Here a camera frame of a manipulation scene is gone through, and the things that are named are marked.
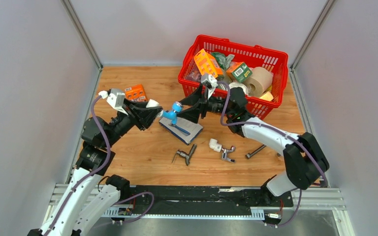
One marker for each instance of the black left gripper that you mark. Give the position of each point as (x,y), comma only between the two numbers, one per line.
(144,116)

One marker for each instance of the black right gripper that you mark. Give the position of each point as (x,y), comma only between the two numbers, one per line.
(197,98)

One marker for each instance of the white plastic pipe elbow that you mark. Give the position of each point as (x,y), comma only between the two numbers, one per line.
(153,104)

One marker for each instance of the blue plastic water faucet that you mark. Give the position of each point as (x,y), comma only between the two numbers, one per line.
(171,115)

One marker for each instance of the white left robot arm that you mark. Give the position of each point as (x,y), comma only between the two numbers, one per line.
(72,216)

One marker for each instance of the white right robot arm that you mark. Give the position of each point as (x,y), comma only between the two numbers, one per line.
(303,157)

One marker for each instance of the white pipe elbow second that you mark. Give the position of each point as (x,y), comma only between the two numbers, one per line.
(214,145)

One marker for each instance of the orange blister pack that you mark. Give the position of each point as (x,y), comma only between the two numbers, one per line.
(136,93)

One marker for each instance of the blue grey razor box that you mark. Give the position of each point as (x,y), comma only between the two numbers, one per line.
(186,131)

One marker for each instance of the orange carton box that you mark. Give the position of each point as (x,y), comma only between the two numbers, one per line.
(207,64)

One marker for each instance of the white wrapped roll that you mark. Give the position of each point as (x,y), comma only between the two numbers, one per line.
(239,85)

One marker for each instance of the dark metal faucet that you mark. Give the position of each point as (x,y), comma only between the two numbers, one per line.
(186,156)
(255,152)

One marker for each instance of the green plastic bag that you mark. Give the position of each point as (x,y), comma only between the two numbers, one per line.
(223,61)

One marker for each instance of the green small box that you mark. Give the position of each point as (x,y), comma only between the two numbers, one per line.
(239,72)

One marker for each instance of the beige toilet paper roll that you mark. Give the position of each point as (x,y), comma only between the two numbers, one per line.
(259,81)

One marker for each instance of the dark metal faucet right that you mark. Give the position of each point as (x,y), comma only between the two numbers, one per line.
(255,152)

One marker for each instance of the yellow sponge block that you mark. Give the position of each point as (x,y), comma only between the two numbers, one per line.
(267,96)

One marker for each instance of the red plastic shopping basket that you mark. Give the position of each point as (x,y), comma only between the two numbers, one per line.
(253,56)

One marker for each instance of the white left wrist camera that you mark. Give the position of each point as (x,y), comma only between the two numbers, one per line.
(115,98)

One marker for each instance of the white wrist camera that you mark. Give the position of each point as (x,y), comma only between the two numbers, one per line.
(115,98)
(210,83)

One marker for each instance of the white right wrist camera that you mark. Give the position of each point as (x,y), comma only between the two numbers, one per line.
(210,83)

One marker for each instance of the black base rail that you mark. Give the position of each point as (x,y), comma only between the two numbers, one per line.
(202,200)

